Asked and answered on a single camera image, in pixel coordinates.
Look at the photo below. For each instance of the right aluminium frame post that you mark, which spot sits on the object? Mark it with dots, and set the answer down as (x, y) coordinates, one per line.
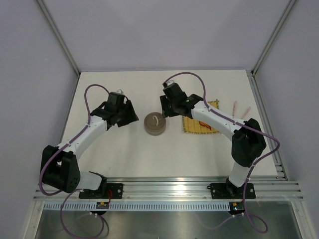
(274, 35)

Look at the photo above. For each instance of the metal tongs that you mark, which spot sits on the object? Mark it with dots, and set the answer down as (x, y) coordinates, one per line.
(239, 111)

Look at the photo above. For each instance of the aluminium mounting rail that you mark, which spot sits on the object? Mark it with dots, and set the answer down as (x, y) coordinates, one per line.
(195, 188)

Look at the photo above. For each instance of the round metal lunch box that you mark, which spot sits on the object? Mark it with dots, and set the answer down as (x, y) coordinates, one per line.
(155, 131)

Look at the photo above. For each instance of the yellow bamboo mat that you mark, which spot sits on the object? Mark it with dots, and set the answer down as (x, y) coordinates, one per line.
(192, 126)

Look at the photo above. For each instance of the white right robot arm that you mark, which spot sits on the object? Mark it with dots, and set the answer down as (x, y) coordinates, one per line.
(246, 144)

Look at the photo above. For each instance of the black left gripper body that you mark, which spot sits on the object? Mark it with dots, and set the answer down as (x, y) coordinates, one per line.
(119, 112)

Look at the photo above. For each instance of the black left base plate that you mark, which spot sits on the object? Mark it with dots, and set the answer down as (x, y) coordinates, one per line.
(105, 191)

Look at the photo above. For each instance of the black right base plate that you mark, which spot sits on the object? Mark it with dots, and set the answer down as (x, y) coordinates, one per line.
(219, 191)

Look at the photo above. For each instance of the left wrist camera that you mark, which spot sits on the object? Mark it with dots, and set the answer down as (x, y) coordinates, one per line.
(116, 98)

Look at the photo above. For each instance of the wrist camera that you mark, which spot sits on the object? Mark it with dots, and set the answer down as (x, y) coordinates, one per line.
(116, 98)
(172, 91)

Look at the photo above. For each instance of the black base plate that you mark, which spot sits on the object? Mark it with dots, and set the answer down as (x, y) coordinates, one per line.
(105, 191)
(219, 191)

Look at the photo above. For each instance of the round brown lunch box lid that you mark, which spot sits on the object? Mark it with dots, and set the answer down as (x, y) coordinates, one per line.
(154, 119)

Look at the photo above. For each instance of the left aluminium frame post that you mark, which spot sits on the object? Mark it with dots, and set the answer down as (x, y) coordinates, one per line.
(57, 35)

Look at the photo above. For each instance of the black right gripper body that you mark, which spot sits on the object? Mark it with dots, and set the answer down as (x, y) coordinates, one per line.
(169, 108)

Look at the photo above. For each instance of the white slotted cable duct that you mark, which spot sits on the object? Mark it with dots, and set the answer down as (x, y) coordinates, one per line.
(148, 206)

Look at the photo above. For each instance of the aluminium frame post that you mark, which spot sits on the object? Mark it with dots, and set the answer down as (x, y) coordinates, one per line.
(274, 35)
(57, 35)

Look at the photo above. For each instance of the orange pumpkin slice toy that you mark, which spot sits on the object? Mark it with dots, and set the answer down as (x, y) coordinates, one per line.
(205, 125)

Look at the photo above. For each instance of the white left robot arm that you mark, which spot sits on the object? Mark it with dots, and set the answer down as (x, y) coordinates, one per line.
(59, 170)

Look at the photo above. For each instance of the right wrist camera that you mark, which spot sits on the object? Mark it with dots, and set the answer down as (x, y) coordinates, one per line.
(172, 91)

